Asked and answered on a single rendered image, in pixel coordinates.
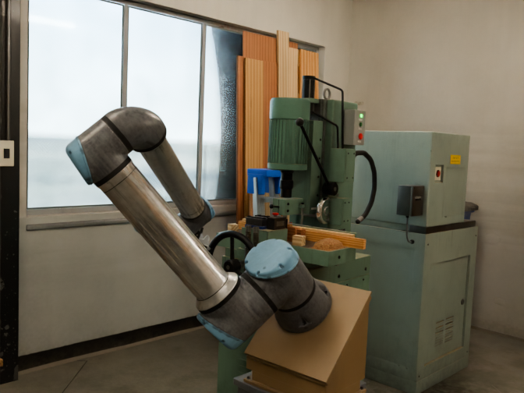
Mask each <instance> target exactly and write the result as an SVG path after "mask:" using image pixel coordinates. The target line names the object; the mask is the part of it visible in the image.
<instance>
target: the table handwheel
mask: <svg viewBox="0 0 524 393"><path fill-rule="evenodd" d="M229 237H230V260H226V261H225V262H224V270H225V272H235V273H236V274H237V275H238V276H240V275H241V274H242V272H241V271H240V269H244V267H245V263H244V262H245V261H244V260H237V259H235V255H234V239H235V238H236V239H238V240H240V241H241V242H242V243H243V244H244V245H245V246H246V247H247V249H248V250H249V251H251V249H252V248H254V247H255V246H254V245H253V243H252V242H251V241H250V240H249V239H248V238H247V237H246V236H245V235H243V234H242V233H240V232H237V231H232V230H229V231H224V232H221V233H219V234H218V235H216V236H215V237H214V238H213V239H212V241H211V243H210V245H209V247H210V248H213V249H215V247H216V245H217V244H218V243H219V242H220V241H222V240H223V239H225V238H229Z"/></svg>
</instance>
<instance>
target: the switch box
mask: <svg viewBox="0 0 524 393"><path fill-rule="evenodd" d="M360 114H362V115H363V117H362V118H360V117H359V115H360ZM359 119H363V120H362V121H360V120H359ZM365 119H366V112H365V111H360V110H344V144H347V145H364V133H365ZM360 122H361V123H362V126H361V127H359V123H360ZM359 128H362V130H361V129H359ZM360 133H362V134H363V138H362V139H361V143H360V142H358V140H360V139H359V134H360Z"/></svg>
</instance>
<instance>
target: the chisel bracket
mask: <svg viewBox="0 0 524 393"><path fill-rule="evenodd" d="M301 203H303V198H297V197H292V198H284V197H282V198H274V199H273V205H276V206H279V208H276V207H274V208H273V209H272V213H274V212H276V213H279V215H283V217H287V215H291V214H301V207H299V204H301Z"/></svg>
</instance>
